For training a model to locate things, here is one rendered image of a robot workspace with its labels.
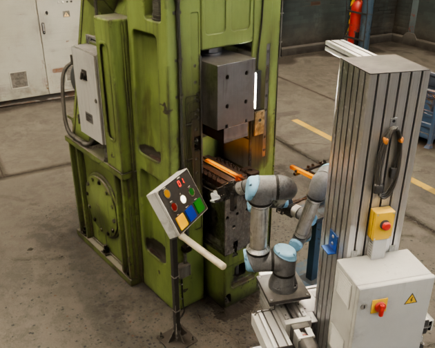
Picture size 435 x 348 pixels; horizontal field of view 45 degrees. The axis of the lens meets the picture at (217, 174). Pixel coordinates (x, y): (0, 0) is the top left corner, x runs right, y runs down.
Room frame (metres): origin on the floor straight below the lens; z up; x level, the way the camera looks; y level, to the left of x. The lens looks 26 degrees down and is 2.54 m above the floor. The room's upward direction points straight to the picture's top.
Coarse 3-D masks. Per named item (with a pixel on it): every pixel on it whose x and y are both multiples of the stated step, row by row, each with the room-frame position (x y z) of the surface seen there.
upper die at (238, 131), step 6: (204, 126) 3.17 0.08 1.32; (234, 126) 3.07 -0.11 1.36; (240, 126) 3.10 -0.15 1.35; (246, 126) 3.14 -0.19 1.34; (204, 132) 3.17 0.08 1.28; (210, 132) 3.12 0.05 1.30; (216, 132) 3.08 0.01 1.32; (222, 132) 3.03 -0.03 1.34; (228, 132) 3.04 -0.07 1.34; (234, 132) 3.07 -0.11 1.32; (240, 132) 3.10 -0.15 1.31; (246, 132) 3.14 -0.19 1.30; (216, 138) 3.08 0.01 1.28; (222, 138) 3.03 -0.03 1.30; (228, 138) 3.04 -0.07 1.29; (234, 138) 3.07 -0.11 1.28
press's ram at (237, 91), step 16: (208, 64) 3.06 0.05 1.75; (224, 64) 3.02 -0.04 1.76; (240, 64) 3.10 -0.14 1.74; (208, 80) 3.06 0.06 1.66; (224, 80) 3.02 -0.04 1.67; (240, 80) 3.10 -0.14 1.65; (208, 96) 3.06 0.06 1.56; (224, 96) 3.02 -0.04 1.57; (240, 96) 3.10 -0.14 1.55; (208, 112) 3.06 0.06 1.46; (224, 112) 3.02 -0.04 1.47; (240, 112) 3.10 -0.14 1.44
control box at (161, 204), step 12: (168, 180) 2.67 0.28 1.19; (180, 180) 2.70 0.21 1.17; (192, 180) 2.78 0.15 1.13; (156, 192) 2.51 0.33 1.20; (180, 192) 2.65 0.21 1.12; (156, 204) 2.51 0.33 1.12; (168, 204) 2.52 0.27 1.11; (180, 204) 2.59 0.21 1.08; (192, 204) 2.66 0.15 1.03; (204, 204) 2.74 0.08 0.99; (168, 216) 2.47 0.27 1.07; (168, 228) 2.48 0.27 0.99
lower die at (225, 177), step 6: (204, 156) 3.42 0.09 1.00; (210, 156) 3.44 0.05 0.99; (204, 162) 3.33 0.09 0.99; (216, 162) 3.32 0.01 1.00; (222, 162) 3.33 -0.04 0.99; (204, 168) 3.25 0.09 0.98; (210, 168) 3.24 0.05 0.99; (216, 168) 3.23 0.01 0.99; (228, 168) 3.22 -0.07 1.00; (234, 168) 3.23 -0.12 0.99; (204, 174) 3.17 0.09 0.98; (210, 174) 3.17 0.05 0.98; (216, 174) 3.15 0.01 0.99; (222, 174) 3.15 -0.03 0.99; (228, 174) 3.13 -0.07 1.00; (210, 180) 3.13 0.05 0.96; (222, 180) 3.08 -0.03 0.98; (228, 180) 3.06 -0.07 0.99
